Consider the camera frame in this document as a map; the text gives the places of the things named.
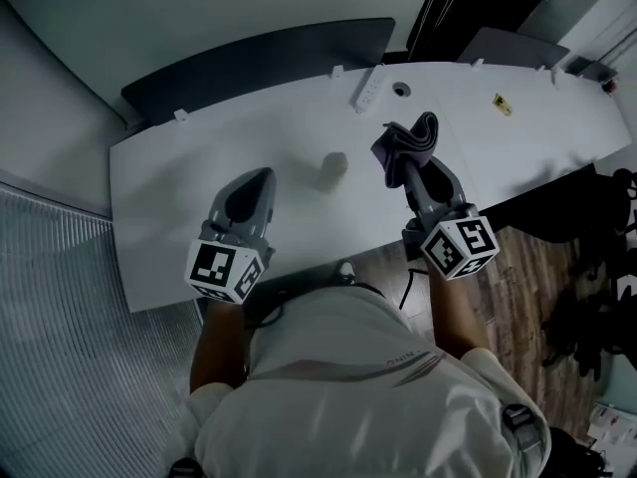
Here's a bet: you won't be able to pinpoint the white printed papers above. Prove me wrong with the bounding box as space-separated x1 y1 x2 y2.
588 399 637 448

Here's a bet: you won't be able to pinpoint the grey purple cloth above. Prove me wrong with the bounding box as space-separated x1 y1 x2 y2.
369 111 442 189

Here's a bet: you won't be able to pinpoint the long dark desk partition panel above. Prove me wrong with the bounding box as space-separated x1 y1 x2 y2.
119 16 397 129

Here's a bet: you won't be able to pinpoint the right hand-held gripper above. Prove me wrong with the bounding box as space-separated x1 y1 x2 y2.
401 158 501 283

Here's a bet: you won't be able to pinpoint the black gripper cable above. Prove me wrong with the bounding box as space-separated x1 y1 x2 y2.
245 290 291 329
396 268 425 312

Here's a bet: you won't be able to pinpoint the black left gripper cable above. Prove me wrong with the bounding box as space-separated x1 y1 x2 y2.
245 290 291 329

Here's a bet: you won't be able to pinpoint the grey right shoulder strap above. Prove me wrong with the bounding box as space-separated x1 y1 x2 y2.
501 402 542 458

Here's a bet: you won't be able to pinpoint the grey left shoulder strap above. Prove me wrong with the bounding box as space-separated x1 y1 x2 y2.
167 457 201 478

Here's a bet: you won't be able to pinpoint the black bag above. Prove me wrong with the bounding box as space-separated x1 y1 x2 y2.
545 424 609 478

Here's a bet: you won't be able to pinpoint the person's white shoe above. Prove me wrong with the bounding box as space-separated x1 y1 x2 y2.
329 258 358 287

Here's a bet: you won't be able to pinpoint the short dark desk partition panel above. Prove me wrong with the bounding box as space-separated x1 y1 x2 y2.
457 26 571 68

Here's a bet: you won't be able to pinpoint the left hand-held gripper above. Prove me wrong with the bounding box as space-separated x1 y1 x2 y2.
184 166 279 305

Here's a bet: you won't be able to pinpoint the person's right forearm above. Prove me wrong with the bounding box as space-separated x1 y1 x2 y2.
426 270 493 361

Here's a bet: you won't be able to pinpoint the person's white shirt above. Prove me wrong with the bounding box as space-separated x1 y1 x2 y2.
185 283 552 478

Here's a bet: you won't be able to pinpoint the person's left forearm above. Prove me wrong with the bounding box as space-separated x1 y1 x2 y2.
188 298 249 393

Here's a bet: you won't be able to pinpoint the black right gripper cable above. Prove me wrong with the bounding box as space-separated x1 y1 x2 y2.
396 268 425 312

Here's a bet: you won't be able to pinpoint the white cylindrical cup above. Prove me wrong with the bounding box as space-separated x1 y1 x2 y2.
318 151 349 191

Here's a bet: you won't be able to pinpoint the grey shoulder strap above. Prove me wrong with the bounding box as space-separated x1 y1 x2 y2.
167 457 201 478
501 402 542 458

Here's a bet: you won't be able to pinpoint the white power strip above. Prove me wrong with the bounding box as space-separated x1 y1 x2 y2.
354 63 386 116

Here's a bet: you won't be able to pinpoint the black cabinet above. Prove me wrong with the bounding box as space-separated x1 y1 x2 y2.
404 0 546 63

